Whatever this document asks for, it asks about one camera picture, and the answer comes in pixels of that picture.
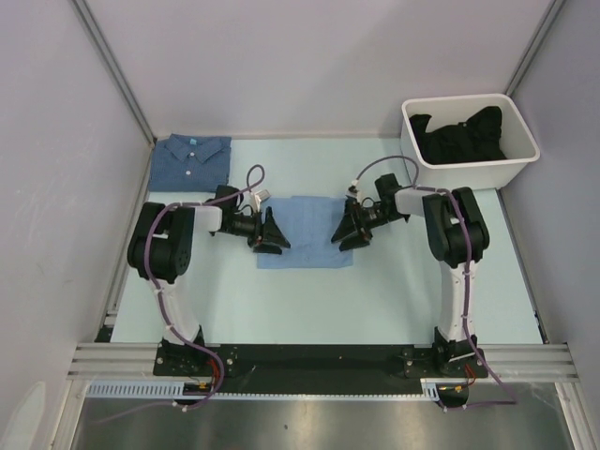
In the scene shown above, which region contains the white slotted cable duct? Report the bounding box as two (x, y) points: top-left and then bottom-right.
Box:
(86, 380), (440, 401)

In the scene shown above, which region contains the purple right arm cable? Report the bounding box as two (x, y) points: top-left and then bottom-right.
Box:
(352, 155), (517, 411)

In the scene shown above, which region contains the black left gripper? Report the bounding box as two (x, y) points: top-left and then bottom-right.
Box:
(224, 207), (290, 254)

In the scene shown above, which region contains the light blue long sleeve shirt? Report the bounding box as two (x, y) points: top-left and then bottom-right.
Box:
(257, 196), (353, 270)

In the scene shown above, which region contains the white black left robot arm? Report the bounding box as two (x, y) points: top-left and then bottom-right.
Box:
(127, 185), (291, 376)

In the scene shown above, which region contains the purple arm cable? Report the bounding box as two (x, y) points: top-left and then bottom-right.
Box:
(93, 164), (267, 415)
(352, 155), (517, 411)

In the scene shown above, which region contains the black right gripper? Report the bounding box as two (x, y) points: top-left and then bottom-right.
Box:
(332, 199), (406, 251)

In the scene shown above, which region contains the black shirt in bin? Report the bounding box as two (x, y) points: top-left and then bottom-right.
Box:
(410, 106), (506, 165)

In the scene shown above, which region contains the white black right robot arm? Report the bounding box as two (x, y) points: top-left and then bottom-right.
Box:
(331, 173), (490, 377)

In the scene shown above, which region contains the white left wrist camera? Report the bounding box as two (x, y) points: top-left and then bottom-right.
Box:
(249, 189), (271, 213)

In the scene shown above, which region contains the aluminium frame rail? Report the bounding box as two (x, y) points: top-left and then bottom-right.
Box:
(67, 343), (579, 383)

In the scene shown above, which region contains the folded dark blue checked shirt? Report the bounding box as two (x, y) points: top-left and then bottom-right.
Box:
(148, 134), (232, 192)

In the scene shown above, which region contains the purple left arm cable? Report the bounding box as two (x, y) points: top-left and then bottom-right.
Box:
(93, 164), (267, 415)

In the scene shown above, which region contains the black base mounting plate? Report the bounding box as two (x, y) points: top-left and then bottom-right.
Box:
(153, 342), (489, 396)

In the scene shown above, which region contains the white plastic bin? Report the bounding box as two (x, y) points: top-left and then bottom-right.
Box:
(400, 94), (540, 190)

